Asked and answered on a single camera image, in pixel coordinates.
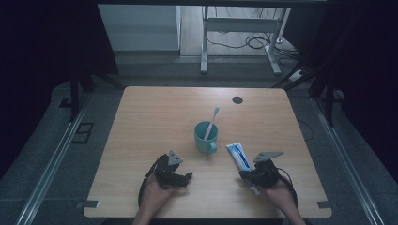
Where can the dark curtain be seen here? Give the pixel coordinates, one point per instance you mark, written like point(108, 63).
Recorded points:
point(37, 47)
point(369, 62)

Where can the white and blue toothpaste tube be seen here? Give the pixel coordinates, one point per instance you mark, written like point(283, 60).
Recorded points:
point(239, 156)

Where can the person's right hand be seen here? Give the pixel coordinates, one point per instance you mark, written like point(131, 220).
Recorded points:
point(280, 197)

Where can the white partition panel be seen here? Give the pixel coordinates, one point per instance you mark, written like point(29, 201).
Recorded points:
point(137, 28)

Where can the teal cup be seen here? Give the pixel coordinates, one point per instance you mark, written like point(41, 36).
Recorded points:
point(205, 145)

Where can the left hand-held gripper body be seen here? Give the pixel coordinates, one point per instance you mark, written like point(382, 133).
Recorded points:
point(165, 175)

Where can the white power strip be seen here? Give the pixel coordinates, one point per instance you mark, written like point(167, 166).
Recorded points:
point(296, 75)

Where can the metal floor rail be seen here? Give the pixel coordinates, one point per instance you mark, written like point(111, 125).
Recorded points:
point(53, 159)
point(344, 162)

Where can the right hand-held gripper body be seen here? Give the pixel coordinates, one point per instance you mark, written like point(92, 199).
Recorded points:
point(266, 175)

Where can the person's left hand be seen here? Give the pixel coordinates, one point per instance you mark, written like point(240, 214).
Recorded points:
point(156, 197)

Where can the white desk frame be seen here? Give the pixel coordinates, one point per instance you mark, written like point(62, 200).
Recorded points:
point(237, 24)

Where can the black metal stand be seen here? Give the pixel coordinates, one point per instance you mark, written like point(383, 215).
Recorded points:
point(328, 103)
point(74, 93)

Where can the pink toothbrush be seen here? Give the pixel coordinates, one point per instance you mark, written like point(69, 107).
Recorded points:
point(212, 122)

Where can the dark round table grommet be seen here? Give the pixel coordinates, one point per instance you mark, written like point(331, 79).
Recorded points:
point(237, 100)

